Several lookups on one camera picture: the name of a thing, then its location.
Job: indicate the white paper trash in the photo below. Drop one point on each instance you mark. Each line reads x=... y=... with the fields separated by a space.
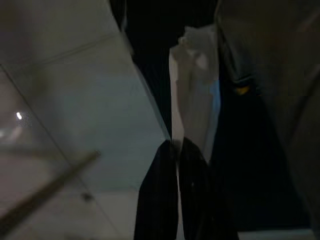
x=193 y=95

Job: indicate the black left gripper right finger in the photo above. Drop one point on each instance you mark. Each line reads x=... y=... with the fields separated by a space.
x=200 y=195

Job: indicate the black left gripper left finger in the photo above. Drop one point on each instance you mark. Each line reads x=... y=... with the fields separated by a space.
x=157 y=195

